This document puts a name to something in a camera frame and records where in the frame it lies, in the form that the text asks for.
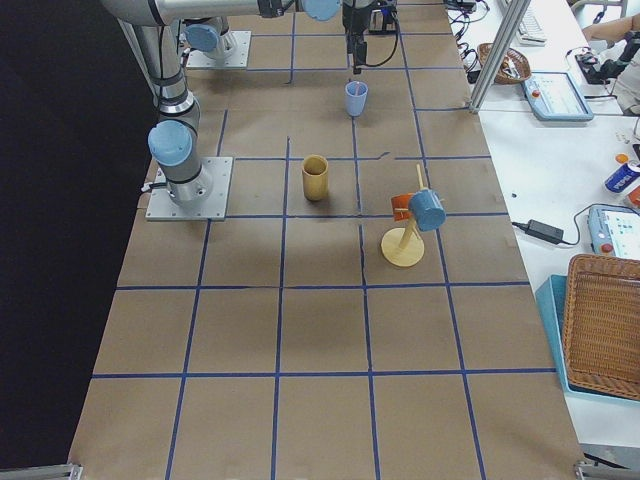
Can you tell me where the light blue plastic cup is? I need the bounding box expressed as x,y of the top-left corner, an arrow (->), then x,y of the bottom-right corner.
344,81 -> 369,117

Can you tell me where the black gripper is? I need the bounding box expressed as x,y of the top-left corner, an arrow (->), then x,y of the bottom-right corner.
342,0 -> 375,75

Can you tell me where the dark wicker basket with tools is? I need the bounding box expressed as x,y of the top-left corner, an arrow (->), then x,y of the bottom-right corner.
477,43 -> 532,85

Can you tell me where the aluminium frame post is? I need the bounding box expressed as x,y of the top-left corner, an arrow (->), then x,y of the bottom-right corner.
468,0 -> 530,114

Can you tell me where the blue teach pendant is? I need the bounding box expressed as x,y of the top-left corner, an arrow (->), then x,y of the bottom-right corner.
521,72 -> 594,122

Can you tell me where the orange cup on stand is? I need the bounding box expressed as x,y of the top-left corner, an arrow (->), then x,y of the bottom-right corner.
391,193 -> 413,222

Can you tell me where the blue drink can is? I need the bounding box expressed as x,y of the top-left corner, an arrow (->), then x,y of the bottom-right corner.
604,160 -> 640,194

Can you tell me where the light blue tray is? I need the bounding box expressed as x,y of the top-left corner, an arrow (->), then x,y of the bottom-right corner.
535,274 -> 639,408

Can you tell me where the person's hand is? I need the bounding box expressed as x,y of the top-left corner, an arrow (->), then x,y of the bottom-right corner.
582,14 -> 639,43

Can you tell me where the blue cup on stand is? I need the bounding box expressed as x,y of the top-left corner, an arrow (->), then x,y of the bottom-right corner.
409,189 -> 446,231

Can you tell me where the black power adapter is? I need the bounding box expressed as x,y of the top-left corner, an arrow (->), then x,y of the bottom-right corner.
525,219 -> 564,245

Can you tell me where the large wicker tray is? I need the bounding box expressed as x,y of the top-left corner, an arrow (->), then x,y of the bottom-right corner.
562,254 -> 639,400

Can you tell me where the wooden mug tree stand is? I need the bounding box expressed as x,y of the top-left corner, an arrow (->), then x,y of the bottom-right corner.
380,164 -> 429,267

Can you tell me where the bamboo wooden cup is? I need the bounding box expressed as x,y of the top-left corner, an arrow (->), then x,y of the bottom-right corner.
302,154 -> 329,201

